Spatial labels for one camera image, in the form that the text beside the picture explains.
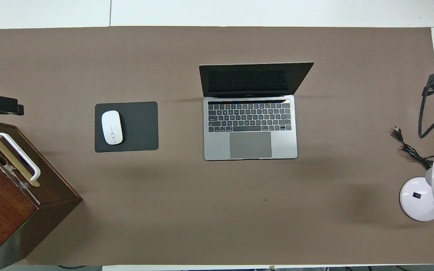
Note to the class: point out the black mouse pad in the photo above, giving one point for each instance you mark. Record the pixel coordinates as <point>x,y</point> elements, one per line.
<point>141,126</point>

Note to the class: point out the silver laptop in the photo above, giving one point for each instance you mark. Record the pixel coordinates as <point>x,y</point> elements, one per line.
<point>262,146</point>

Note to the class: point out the white desk lamp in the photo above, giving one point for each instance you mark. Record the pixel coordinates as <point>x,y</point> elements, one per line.
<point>416,195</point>

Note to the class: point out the brass plate on box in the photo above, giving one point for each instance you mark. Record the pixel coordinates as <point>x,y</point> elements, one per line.
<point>13,165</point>

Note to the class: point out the white computer mouse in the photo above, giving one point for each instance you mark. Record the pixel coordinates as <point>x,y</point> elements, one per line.
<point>111,127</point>

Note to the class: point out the dark brown wooden box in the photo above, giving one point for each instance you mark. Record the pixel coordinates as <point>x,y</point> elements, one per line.
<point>2,210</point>

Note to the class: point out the brown table mat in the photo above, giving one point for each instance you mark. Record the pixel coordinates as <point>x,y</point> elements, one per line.
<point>217,210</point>

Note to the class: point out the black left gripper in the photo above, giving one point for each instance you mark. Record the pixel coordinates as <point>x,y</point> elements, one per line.
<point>2,104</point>

